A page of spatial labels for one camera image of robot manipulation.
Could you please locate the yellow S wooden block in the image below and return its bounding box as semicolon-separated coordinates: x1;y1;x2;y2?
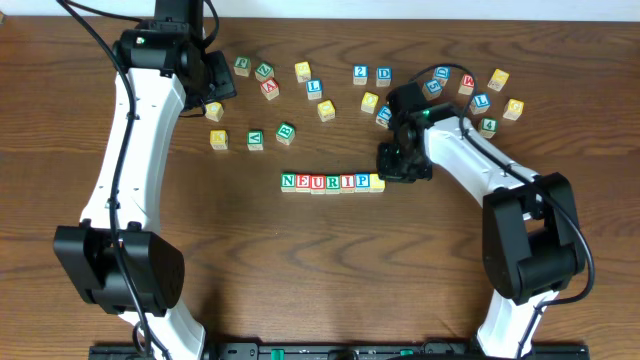
369;173;386;193

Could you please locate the yellow Q wooden block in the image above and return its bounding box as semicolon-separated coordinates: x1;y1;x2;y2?
317;100;336;122

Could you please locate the yellow G block right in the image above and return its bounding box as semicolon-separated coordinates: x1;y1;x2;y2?
503;98;524;121

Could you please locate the green V wooden block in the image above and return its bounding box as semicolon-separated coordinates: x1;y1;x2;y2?
246;130;264;151

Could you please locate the yellow block far right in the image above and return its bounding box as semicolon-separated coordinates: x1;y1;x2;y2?
487;68;510;92

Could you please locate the green 4 wooden block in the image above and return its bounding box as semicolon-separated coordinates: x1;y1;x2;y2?
477;118;498;139

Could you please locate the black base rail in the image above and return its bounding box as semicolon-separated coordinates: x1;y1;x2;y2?
88;341;590;360

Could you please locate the red U wooden block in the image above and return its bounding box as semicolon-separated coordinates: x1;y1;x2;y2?
310;175;326;194

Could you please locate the yellow 6 wooden block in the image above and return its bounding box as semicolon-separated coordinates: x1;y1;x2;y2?
294;61;312;83

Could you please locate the yellow K wooden block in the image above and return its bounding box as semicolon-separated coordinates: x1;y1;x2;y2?
209;129;229;150

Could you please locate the green N wooden block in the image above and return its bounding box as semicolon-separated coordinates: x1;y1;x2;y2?
280;173;296;192

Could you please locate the green J wooden block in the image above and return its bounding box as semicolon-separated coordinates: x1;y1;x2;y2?
233;56;251;77

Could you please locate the green B wooden block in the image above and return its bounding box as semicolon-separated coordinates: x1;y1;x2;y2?
276;122;296;146

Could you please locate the green Z wooden block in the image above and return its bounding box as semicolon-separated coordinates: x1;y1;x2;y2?
255;62;275;82

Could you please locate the red I wooden block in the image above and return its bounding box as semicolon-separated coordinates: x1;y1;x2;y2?
340;174;356;193

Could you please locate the blue D block right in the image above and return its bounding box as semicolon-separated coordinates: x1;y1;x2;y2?
432;66;451;87

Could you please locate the blue 2 wooden block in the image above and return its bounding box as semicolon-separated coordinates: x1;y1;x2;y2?
353;64;369;86

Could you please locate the blue L block right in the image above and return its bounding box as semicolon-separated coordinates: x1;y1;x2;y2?
469;93;491;115

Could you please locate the blue 5 wooden block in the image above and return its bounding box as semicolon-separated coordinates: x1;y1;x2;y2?
422;79;443;101

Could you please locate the yellow C wooden block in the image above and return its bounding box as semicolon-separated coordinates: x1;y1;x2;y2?
205;102;224;122

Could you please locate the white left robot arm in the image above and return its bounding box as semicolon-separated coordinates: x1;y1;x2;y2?
53;23;236;359

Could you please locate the blue L wooden block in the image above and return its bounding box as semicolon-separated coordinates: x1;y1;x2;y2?
306;79;323;100

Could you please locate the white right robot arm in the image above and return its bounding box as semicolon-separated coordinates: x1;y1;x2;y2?
378;103;595;359

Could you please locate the red E wooden block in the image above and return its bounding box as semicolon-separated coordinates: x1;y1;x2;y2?
295;174;311;193

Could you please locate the blue P wooden block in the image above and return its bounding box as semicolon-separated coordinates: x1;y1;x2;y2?
354;173;371;192

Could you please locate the red M wooden block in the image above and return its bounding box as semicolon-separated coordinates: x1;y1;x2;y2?
458;74;475;96

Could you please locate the green R wooden block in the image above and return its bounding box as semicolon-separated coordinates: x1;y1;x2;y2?
325;175;341;194

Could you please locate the red A wooden block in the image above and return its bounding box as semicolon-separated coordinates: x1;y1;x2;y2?
260;78;280;100

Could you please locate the yellow G wooden block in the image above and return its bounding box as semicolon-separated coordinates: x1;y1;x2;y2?
361;92;379;114

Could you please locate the blue D wooden block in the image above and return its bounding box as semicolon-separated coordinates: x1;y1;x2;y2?
376;67;392;87

